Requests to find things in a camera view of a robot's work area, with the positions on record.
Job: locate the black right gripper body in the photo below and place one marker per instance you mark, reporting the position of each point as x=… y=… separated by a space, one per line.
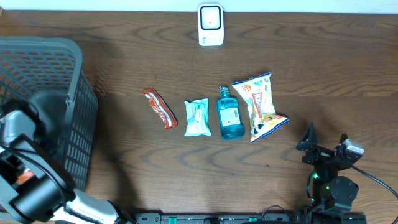
x=319 y=155

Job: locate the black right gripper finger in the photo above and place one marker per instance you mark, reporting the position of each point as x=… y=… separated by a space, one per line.
x=343 y=138
x=309 y=139

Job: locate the yellow tissue pack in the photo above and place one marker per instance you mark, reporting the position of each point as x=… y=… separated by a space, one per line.
x=257 y=93

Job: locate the blue mouthwash bottle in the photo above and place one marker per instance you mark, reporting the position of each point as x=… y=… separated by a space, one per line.
x=227 y=106

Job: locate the teal wet wipes pack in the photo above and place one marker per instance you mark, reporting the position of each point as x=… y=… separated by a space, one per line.
x=197 y=118

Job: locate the orange snack bar wrapper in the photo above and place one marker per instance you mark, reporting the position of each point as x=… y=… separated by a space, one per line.
x=161 y=108

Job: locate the orange small tissue packet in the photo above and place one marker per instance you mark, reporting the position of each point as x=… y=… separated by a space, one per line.
x=24 y=177

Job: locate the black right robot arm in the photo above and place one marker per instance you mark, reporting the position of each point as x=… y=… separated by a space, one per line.
x=331 y=193

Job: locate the white barcode scanner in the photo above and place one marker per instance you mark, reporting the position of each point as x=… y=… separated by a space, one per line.
x=210 y=25

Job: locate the grey plastic shopping basket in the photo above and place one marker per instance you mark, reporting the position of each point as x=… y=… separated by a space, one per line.
x=33 y=64

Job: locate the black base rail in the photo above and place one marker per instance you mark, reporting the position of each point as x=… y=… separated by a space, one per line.
x=156 y=218

